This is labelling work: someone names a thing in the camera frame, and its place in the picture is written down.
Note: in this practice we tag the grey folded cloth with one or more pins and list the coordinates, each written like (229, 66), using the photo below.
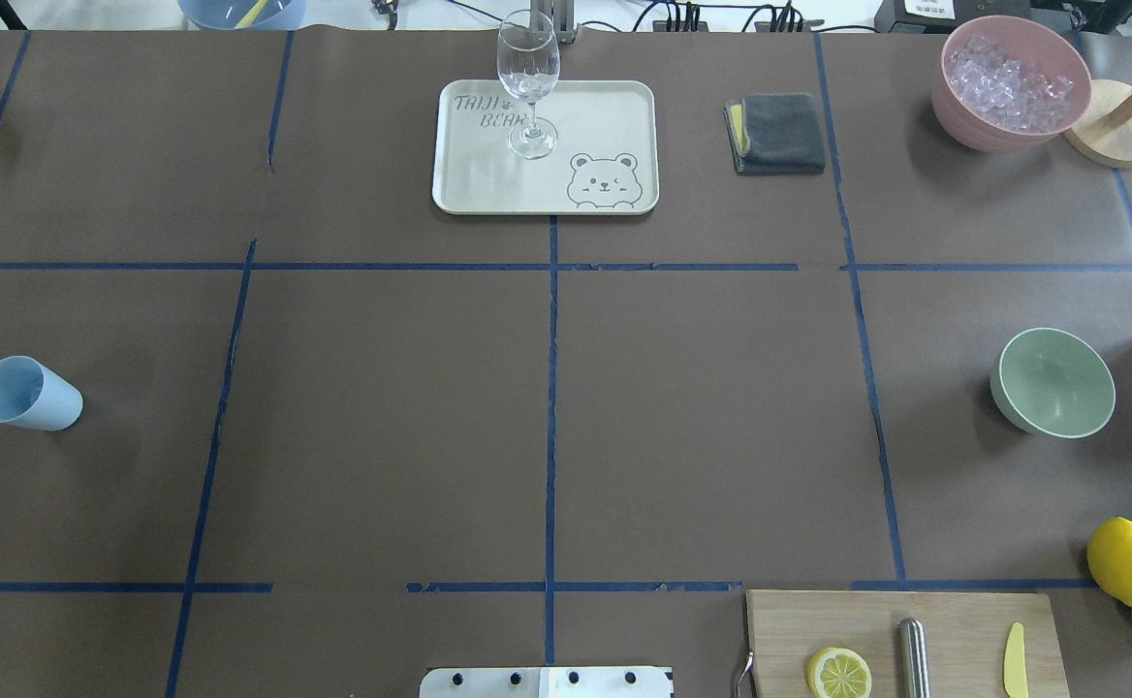
(775, 134)

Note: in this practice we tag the pink bowl with ice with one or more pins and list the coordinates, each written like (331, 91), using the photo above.
(1005, 84)

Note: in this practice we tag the light blue plastic cup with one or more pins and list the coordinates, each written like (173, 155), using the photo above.
(33, 396)

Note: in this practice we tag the blue bowl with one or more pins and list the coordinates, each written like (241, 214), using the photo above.
(244, 15)

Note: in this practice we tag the green bowl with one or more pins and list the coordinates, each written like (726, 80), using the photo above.
(1051, 382)

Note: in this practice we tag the wooden cutting board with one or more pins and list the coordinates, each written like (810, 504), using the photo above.
(965, 639)

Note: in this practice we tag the wooden stand base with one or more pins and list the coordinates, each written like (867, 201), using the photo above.
(1103, 133)

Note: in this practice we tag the whole yellow lemon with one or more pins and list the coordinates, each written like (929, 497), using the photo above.
(1109, 558)

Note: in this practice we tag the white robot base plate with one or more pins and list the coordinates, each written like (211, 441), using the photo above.
(549, 681)

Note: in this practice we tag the lemon half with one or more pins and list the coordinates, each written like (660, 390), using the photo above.
(837, 672)

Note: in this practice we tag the metal knife handle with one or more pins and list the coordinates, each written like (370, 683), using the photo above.
(915, 670)

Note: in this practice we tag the yellow plastic knife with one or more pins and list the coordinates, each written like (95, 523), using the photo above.
(1015, 682)

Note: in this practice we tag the clear wine glass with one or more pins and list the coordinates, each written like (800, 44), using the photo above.
(528, 65)

